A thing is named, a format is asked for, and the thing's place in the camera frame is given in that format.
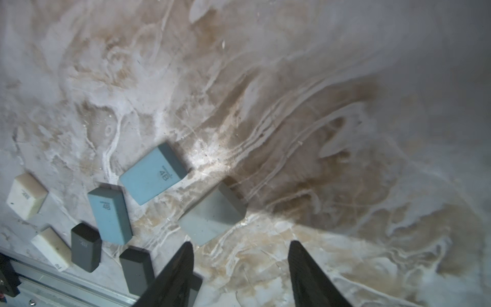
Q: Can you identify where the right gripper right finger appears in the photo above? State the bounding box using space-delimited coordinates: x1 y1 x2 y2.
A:
288 240 352 307

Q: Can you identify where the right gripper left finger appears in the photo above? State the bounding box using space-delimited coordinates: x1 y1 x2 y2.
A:
133 241 194 307

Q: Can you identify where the grey eraser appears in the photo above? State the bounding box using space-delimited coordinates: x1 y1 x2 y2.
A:
178 182 247 246

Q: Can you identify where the blue eraser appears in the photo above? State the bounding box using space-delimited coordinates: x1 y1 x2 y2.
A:
88 188 133 246
120 143 188 205

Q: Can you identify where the white eraser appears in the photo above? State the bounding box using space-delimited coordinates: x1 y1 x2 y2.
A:
6 173 48 220
31 227 72 272

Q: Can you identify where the black eraser bottom right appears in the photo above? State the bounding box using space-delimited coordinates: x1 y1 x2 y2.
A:
188 273 203 307

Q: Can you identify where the black eraser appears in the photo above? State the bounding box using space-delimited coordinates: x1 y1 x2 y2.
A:
188 273 203 307
71 223 102 272
119 247 155 296

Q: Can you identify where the black eraser bottom middle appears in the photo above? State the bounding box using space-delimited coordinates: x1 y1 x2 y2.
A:
119 247 155 296

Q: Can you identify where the black eraser bottom left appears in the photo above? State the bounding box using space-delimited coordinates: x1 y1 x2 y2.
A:
71 223 102 272

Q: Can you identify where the white eraser bottom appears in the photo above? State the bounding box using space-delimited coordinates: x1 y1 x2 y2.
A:
31 227 72 272

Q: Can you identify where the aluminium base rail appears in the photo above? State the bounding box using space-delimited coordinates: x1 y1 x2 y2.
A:
1 248 137 306

